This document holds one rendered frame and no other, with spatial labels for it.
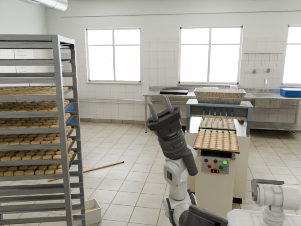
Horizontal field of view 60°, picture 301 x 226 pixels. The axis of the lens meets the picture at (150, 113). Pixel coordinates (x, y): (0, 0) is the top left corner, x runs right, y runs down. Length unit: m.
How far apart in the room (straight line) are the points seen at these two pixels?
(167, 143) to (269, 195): 0.33
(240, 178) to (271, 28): 4.00
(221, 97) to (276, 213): 2.24
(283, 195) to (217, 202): 1.77
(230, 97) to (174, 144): 2.20
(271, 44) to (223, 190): 4.45
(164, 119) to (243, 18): 5.64
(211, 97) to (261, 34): 3.59
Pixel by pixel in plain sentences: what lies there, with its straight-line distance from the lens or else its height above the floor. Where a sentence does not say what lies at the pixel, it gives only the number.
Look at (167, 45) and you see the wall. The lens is 6.30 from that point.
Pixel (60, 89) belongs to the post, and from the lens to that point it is 1.43.
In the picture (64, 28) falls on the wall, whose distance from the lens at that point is 7.09.
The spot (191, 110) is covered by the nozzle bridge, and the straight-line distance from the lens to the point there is 3.10.
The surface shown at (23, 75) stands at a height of 1.59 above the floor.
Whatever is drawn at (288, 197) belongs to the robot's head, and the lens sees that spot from 0.86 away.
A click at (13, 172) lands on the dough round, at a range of 1.74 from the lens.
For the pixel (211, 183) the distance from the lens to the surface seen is 2.51.
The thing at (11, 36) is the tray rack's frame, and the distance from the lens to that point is 1.48.
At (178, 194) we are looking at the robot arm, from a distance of 1.07.
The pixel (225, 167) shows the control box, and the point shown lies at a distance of 2.41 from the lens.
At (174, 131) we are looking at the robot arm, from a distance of 0.86.
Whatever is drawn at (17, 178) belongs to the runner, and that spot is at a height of 1.05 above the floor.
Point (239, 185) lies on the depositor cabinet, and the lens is 3.30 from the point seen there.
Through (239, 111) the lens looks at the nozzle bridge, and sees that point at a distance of 3.09.
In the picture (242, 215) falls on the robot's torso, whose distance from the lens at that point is 0.92.
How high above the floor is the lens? 1.72
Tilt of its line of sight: 13 degrees down
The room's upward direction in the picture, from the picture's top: straight up
